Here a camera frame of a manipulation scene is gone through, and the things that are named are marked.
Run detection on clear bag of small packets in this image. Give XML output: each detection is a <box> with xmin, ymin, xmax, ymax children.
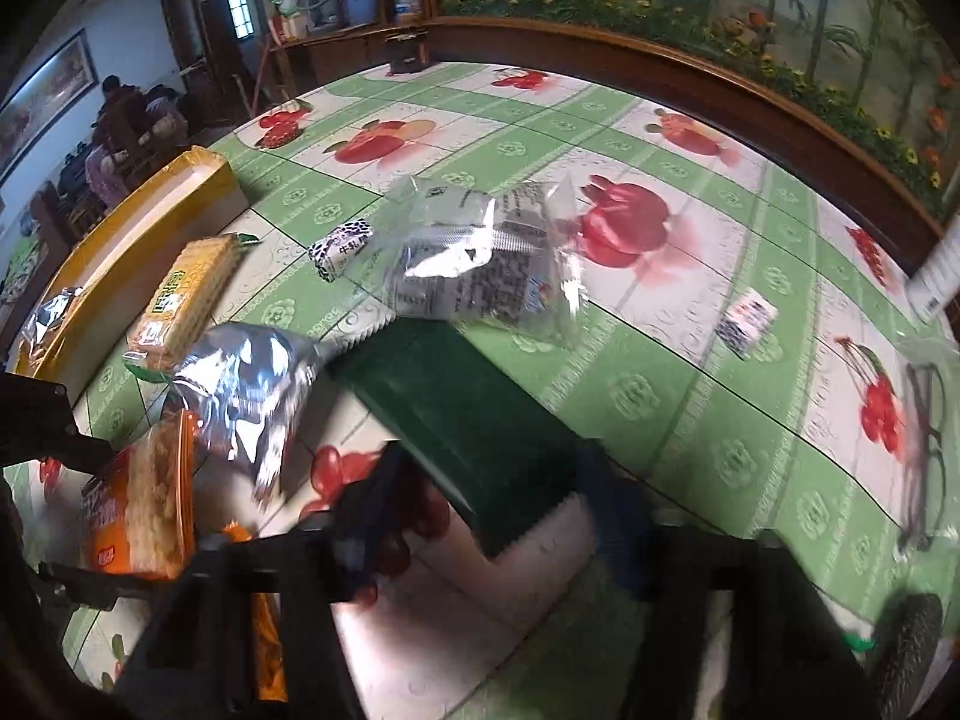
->
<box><xmin>373</xmin><ymin>171</ymin><xmax>595</xmax><ymax>347</ymax></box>

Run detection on artificial plant glass display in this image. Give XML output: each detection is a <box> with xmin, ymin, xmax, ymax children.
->
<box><xmin>436</xmin><ymin>0</ymin><xmax>960</xmax><ymax>220</ymax></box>

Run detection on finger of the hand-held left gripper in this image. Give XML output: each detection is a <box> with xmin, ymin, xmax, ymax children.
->
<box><xmin>0</xmin><ymin>371</ymin><xmax>115</xmax><ymax>476</ymax></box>
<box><xmin>36</xmin><ymin>561</ymin><xmax>179</xmax><ymax>614</ymax></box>

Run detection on black glasses case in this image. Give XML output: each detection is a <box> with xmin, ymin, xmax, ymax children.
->
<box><xmin>872</xmin><ymin>591</ymin><xmax>944</xmax><ymax>720</ymax></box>

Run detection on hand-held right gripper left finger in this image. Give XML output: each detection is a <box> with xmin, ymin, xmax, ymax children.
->
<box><xmin>112</xmin><ymin>444</ymin><xmax>436</xmax><ymax>720</ymax></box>

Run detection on yellow cardboard box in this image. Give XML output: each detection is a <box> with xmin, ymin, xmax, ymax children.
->
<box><xmin>6</xmin><ymin>145</ymin><xmax>250</xmax><ymax>407</ymax></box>

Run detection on orange snack packet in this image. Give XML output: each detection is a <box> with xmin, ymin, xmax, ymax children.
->
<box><xmin>222</xmin><ymin>522</ymin><xmax>292</xmax><ymax>704</ymax></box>

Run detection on wooden display cabinet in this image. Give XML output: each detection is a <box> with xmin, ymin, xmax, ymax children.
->
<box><xmin>247</xmin><ymin>0</ymin><xmax>950</xmax><ymax>275</ymax></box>

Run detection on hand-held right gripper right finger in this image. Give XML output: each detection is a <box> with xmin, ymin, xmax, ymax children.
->
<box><xmin>574</xmin><ymin>444</ymin><xmax>882</xmax><ymax>720</ymax></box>

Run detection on black eyeglasses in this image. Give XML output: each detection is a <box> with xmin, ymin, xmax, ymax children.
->
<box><xmin>895</xmin><ymin>358</ymin><xmax>951</xmax><ymax>550</ymax></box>

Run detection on framed wall picture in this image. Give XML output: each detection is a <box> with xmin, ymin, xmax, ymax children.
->
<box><xmin>0</xmin><ymin>28</ymin><xmax>100</xmax><ymax>182</ymax></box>

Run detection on white blue wrapped candy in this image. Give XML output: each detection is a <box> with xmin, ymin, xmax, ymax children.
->
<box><xmin>715</xmin><ymin>288</ymin><xmax>780</xmax><ymax>358</ymax></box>

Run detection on silver foil snack packet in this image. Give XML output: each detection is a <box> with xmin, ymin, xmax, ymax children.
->
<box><xmin>21</xmin><ymin>286</ymin><xmax>85</xmax><ymax>362</ymax></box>
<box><xmin>160</xmin><ymin>321</ymin><xmax>332</xmax><ymax>505</ymax></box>

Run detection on dark green snack packet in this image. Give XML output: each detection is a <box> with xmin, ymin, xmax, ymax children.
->
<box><xmin>330</xmin><ymin>317</ymin><xmax>595</xmax><ymax>557</ymax></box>

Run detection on black white patterned candy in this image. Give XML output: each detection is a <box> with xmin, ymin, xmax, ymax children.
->
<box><xmin>308</xmin><ymin>217</ymin><xmax>374</xmax><ymax>283</ymax></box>

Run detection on orange cracker packet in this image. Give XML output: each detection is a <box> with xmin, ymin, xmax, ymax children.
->
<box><xmin>78</xmin><ymin>411</ymin><xmax>200</xmax><ymax>580</ymax></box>

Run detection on white spray bottle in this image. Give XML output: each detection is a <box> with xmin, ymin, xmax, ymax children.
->
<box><xmin>906</xmin><ymin>213</ymin><xmax>960</xmax><ymax>325</ymax></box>

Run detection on yellow cracker packet green ends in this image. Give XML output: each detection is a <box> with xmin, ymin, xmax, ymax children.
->
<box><xmin>123</xmin><ymin>232</ymin><xmax>260</xmax><ymax>377</ymax></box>

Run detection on fruit print green tablecloth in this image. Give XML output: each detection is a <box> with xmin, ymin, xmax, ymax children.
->
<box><xmin>0</xmin><ymin>62</ymin><xmax>960</xmax><ymax>720</ymax></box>

